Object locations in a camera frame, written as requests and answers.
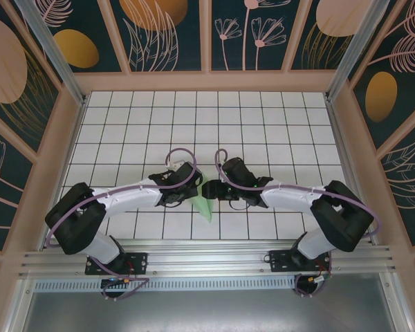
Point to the light green paper sheet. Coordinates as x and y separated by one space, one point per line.
204 207

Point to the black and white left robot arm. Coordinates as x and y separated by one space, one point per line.
131 198

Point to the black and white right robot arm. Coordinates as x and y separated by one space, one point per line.
287 198

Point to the grey metal sheet panel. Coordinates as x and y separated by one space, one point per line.
207 311

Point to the yellow power connector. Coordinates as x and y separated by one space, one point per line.
125 279
312 278

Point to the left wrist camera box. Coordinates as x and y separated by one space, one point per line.
175 165

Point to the long aluminium mounting rail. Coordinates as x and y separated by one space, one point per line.
207 257

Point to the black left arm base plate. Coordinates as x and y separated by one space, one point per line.
138 263

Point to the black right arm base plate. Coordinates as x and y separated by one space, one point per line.
280 263

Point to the aluminium side rail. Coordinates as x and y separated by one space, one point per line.
349 138

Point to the aluminium corner post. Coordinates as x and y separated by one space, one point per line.
57 55
349 52

